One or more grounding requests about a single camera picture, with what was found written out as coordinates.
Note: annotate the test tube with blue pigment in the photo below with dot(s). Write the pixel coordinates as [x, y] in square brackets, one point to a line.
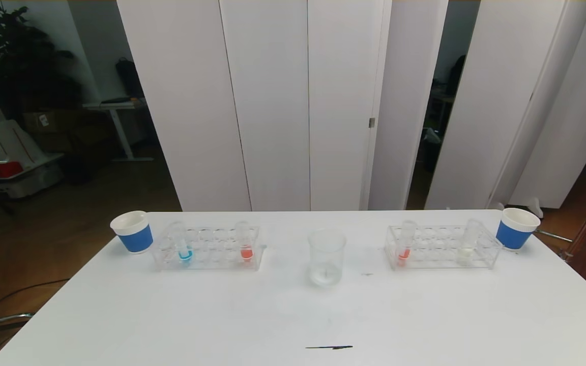
[185, 254]

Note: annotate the test tube with red pigment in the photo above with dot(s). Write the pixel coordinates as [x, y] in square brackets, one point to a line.
[404, 254]
[246, 252]

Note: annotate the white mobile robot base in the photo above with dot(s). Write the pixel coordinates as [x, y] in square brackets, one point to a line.
[23, 178]

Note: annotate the clear glass beaker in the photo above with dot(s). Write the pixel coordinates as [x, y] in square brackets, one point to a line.
[327, 274]

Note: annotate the clear acrylic test tube rack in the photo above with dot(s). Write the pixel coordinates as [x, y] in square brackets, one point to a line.
[435, 260]
[216, 262]

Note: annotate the test tube with white pigment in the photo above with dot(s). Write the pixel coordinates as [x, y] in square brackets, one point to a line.
[466, 254]

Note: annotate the white folding partition panel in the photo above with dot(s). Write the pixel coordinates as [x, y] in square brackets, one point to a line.
[578, 127]
[405, 101]
[272, 101]
[496, 101]

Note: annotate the blue and white paper cup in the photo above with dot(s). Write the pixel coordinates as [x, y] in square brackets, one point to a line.
[514, 236]
[135, 239]

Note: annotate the thin black stick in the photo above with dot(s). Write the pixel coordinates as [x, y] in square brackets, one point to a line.
[328, 347]

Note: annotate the white standing desk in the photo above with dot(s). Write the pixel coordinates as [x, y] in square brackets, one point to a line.
[115, 105]

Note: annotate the black bag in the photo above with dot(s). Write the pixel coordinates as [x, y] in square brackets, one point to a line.
[129, 76]

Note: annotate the white partition foot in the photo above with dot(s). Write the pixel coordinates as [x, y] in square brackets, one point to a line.
[536, 208]

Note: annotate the brown cardboard box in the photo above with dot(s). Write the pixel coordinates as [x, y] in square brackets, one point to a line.
[44, 121]

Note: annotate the thin metal rod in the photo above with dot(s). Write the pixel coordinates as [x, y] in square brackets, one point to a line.
[552, 236]

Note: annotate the dark green potted plant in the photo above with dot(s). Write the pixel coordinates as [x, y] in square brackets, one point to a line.
[23, 61]

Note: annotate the metal chair leg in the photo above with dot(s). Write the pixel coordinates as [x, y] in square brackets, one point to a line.
[3, 321]

